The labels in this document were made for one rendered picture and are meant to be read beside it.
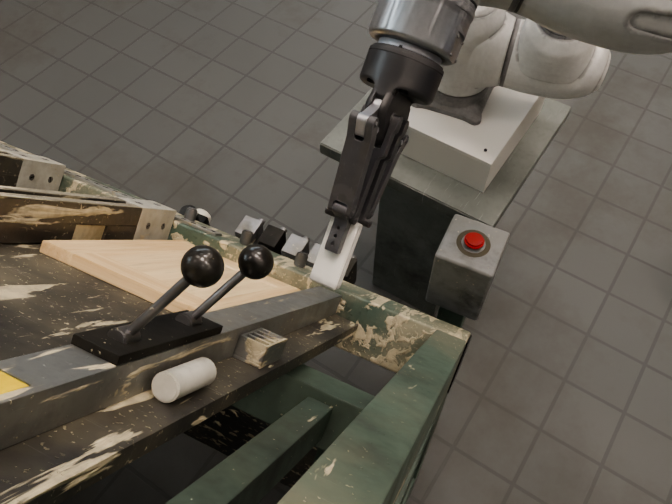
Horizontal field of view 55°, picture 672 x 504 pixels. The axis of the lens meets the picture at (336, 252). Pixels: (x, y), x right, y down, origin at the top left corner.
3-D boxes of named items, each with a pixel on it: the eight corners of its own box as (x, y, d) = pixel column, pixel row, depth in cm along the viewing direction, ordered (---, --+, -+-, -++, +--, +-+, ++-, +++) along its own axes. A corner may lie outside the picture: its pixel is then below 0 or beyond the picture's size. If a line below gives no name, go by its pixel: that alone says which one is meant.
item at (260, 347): (280, 359, 86) (287, 338, 86) (260, 369, 80) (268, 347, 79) (254, 347, 87) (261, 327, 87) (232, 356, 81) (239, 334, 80)
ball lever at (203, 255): (139, 357, 61) (239, 268, 58) (114, 365, 58) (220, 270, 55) (116, 325, 62) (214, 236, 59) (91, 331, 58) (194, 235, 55)
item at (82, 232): (101, 241, 114) (106, 225, 114) (70, 241, 107) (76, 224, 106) (87, 235, 115) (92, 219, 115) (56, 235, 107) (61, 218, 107)
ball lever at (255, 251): (199, 338, 73) (285, 263, 70) (182, 344, 69) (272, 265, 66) (179, 312, 73) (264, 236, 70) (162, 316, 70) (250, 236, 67)
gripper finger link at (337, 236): (358, 205, 63) (348, 204, 60) (340, 253, 64) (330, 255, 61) (345, 200, 64) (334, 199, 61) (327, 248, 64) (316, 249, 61)
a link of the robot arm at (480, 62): (434, 47, 166) (445, -31, 147) (505, 62, 162) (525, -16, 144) (418, 90, 157) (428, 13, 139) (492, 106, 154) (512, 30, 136)
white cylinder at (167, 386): (172, 408, 60) (212, 389, 68) (182, 379, 60) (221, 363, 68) (146, 395, 61) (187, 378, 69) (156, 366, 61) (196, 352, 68)
